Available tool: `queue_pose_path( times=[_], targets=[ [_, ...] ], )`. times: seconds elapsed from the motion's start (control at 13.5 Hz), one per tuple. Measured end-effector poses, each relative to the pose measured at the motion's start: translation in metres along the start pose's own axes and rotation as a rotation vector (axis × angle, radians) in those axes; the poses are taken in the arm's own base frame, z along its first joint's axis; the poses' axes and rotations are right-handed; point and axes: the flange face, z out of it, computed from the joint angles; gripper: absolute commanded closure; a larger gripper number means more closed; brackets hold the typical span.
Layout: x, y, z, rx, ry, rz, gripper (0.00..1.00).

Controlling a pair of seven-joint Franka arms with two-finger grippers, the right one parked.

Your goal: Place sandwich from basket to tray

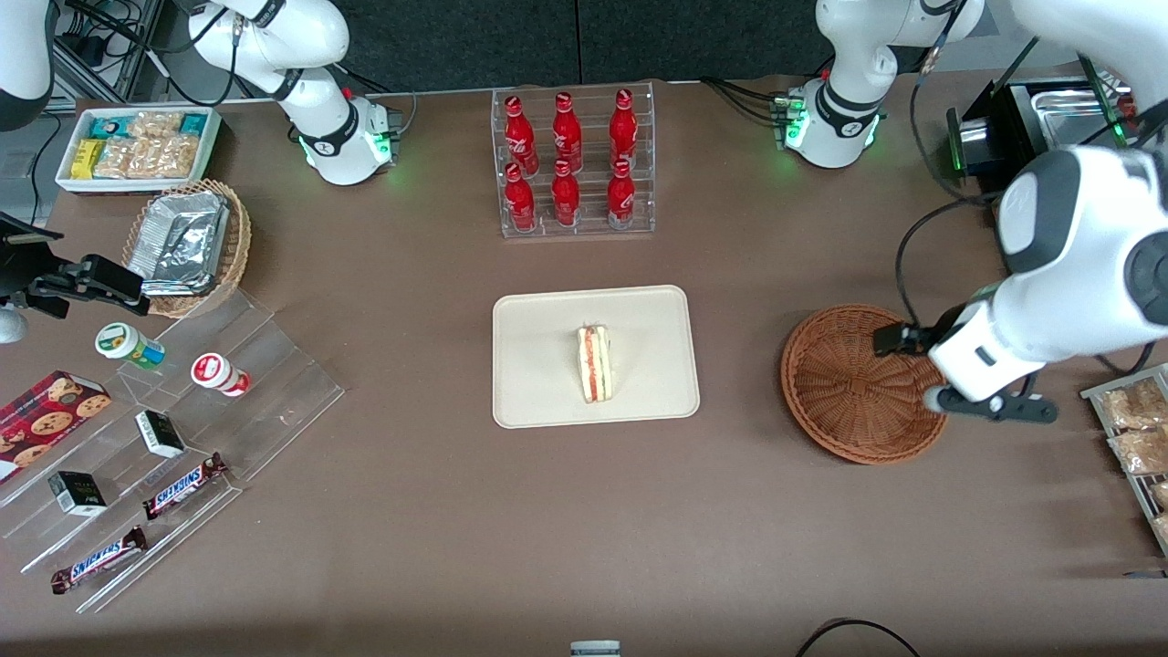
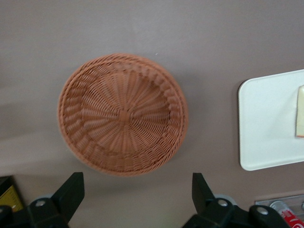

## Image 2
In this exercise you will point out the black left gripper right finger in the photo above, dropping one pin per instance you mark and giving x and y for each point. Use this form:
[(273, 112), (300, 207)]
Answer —
[(204, 204)]

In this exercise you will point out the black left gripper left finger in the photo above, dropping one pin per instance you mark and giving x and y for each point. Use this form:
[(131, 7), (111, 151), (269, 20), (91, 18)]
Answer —
[(69, 192)]

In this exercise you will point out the triangle sandwich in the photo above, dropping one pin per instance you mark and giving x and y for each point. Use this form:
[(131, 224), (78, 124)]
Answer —
[(300, 111)]

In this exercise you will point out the round brown wicker basket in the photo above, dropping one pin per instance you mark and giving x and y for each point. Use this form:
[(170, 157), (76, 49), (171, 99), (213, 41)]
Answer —
[(123, 118)]

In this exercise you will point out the cream plastic tray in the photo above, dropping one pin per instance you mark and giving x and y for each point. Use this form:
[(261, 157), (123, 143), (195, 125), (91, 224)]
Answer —
[(266, 123)]

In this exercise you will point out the clear acrylic bottle rack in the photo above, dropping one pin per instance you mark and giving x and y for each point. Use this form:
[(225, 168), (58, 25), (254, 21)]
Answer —
[(263, 202)]

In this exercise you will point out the black food warmer yellow panel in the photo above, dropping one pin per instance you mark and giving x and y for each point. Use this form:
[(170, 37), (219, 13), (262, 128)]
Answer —
[(9, 194)]

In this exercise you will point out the red cola bottle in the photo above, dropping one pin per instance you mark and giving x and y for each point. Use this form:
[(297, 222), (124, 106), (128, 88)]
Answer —
[(291, 216)]

